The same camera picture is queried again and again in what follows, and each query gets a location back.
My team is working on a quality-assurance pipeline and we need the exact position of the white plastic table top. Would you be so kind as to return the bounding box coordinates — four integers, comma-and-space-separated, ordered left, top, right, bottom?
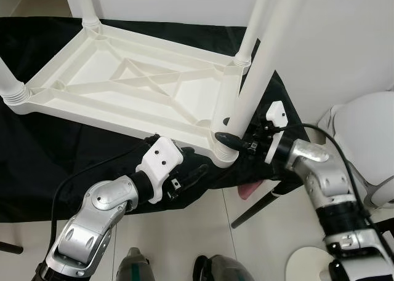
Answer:
9, 20, 253, 170

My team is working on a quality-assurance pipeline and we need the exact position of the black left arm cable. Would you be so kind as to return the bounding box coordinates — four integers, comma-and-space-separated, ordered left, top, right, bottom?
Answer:
49, 133, 159, 239

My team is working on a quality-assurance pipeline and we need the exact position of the silver robot left leg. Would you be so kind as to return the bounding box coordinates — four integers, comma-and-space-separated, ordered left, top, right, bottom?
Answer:
117, 247, 155, 281

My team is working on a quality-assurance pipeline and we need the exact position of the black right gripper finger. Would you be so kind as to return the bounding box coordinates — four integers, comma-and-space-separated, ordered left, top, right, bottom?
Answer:
212, 131, 247, 151

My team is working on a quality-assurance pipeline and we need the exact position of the black tablecloth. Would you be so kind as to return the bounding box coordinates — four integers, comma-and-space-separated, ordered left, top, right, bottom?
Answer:
0, 17, 302, 223

